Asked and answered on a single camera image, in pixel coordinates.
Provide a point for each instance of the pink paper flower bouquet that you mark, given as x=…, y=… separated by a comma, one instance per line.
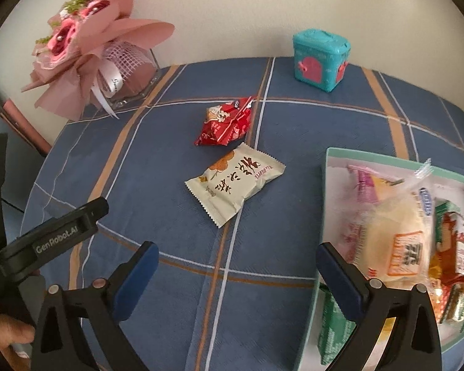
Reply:
x=100, y=27

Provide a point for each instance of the red snack packet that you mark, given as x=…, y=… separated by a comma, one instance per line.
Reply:
x=224, y=123

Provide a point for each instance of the cream snack packet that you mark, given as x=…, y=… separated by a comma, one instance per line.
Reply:
x=232, y=181

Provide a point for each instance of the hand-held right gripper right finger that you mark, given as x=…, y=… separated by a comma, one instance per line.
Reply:
x=340, y=282

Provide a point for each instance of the clear green cracker packet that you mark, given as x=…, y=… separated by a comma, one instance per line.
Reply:
x=446, y=208

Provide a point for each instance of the teal white cardboard box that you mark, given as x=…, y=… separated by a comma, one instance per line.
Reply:
x=340, y=158

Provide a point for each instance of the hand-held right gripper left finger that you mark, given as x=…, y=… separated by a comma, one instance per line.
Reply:
x=135, y=282

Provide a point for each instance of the pink cake packet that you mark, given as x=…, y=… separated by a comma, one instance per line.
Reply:
x=361, y=185

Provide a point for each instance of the green biscuit packet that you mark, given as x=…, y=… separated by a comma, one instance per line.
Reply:
x=334, y=328

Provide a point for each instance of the teal toy box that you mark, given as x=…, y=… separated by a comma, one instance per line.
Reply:
x=319, y=62

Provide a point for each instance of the orange snack packet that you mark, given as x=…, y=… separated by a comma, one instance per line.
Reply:
x=456, y=255

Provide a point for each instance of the blue plaid tablecloth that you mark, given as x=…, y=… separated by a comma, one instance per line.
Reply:
x=158, y=201

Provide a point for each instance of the clear white bun packet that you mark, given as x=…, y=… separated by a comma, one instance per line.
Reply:
x=398, y=232

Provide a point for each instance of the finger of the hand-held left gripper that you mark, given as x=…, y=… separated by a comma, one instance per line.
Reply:
x=58, y=235

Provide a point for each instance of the person's left hand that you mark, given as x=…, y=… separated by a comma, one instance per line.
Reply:
x=4, y=336

